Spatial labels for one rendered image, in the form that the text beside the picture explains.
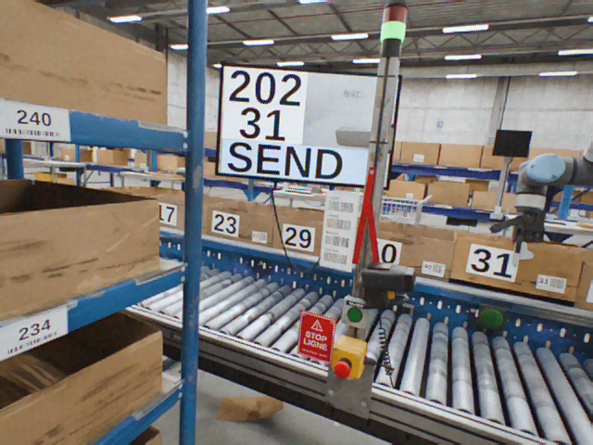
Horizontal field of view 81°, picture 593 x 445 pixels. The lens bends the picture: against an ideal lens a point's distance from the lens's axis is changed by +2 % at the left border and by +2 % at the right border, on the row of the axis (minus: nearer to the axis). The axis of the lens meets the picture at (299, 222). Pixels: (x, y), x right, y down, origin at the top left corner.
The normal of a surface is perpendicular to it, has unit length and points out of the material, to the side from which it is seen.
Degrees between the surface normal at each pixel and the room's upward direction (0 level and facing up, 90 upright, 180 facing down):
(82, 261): 91
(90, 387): 91
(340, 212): 90
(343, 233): 90
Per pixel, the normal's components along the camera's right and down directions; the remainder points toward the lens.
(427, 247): -0.40, 0.14
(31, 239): 0.91, 0.16
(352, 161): -0.06, 0.11
